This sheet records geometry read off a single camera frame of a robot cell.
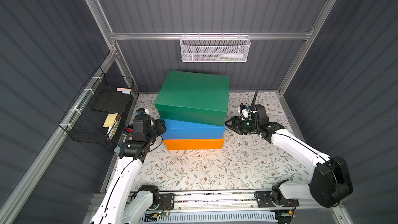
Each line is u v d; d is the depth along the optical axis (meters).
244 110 0.77
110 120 0.72
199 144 0.90
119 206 0.40
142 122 0.53
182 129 0.76
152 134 0.61
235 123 0.73
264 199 0.74
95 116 0.73
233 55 0.94
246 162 0.87
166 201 0.73
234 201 0.75
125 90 0.85
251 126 0.69
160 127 0.66
